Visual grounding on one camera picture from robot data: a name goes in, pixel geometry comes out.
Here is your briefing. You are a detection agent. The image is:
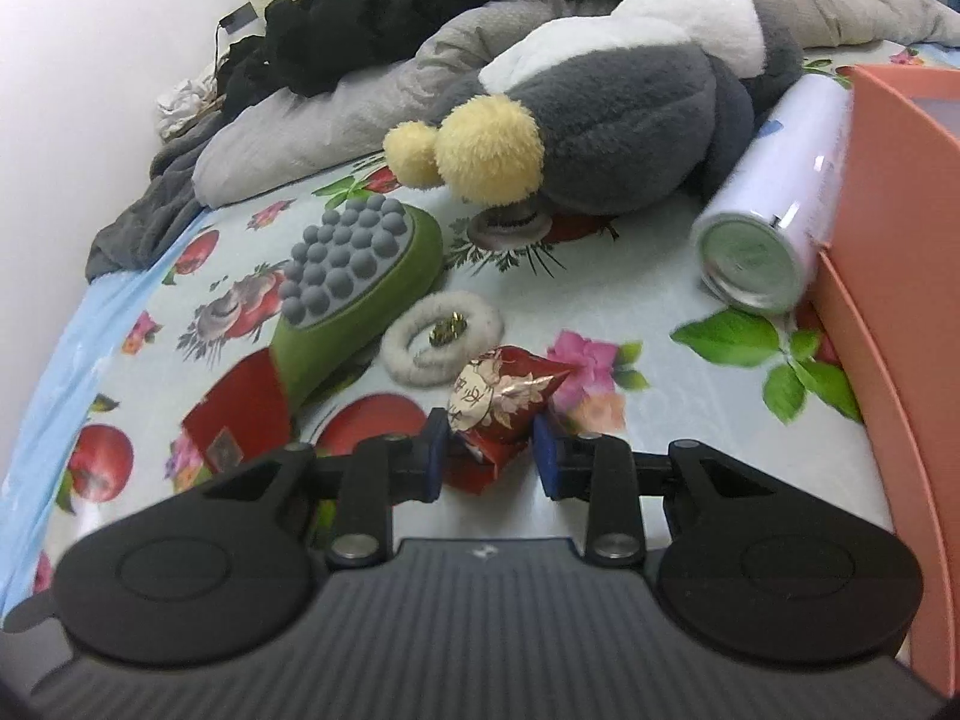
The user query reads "floral printed sheet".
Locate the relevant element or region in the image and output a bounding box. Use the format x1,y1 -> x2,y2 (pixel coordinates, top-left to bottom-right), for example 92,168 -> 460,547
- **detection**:
0,41 -> 960,616

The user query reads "pink cardboard box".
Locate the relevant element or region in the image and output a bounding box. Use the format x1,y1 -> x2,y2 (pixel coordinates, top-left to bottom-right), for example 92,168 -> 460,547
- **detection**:
814,64 -> 960,695

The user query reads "black clothing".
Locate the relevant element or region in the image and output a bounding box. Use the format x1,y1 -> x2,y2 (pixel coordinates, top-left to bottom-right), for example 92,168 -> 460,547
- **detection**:
221,0 -> 755,128

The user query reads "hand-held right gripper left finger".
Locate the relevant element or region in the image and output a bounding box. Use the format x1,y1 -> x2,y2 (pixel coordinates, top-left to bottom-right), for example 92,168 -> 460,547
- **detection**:
202,406 -> 451,569

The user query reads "grey white penguin plush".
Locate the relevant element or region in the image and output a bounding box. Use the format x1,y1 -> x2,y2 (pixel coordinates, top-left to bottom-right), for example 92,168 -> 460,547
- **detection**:
382,0 -> 806,215

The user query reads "green massager with grey nubs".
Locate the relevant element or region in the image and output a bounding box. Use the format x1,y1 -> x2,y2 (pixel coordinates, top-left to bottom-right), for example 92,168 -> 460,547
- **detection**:
268,193 -> 445,418

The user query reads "dark grey cloth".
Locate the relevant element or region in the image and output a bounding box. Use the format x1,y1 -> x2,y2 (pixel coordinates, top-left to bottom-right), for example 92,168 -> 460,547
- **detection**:
85,120 -> 233,283

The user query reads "grey pillow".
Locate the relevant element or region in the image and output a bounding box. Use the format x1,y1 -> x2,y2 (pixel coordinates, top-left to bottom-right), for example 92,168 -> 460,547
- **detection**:
191,0 -> 623,209

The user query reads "white fluffy hair tie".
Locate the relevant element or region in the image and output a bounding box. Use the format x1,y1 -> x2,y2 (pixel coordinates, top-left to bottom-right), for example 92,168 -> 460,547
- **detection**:
380,291 -> 506,389

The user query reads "small round case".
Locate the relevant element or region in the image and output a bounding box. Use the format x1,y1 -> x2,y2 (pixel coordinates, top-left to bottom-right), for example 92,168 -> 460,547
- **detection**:
466,199 -> 554,251

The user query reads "white crumpled cloth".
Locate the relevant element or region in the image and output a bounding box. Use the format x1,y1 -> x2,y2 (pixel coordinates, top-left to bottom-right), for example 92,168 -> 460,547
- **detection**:
156,75 -> 226,140

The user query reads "white spray can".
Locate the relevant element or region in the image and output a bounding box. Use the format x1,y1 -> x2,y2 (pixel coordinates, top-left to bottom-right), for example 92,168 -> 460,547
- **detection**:
690,73 -> 856,315

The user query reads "black charger with cable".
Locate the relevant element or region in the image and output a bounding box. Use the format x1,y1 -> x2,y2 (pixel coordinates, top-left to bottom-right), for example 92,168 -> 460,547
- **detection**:
214,4 -> 260,61

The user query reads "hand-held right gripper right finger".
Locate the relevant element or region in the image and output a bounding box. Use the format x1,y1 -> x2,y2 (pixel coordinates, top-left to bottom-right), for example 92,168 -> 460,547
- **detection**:
532,418 -> 752,568

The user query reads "red snack packet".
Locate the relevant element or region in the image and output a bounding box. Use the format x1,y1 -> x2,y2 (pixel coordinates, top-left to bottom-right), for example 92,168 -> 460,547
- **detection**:
444,345 -> 579,494

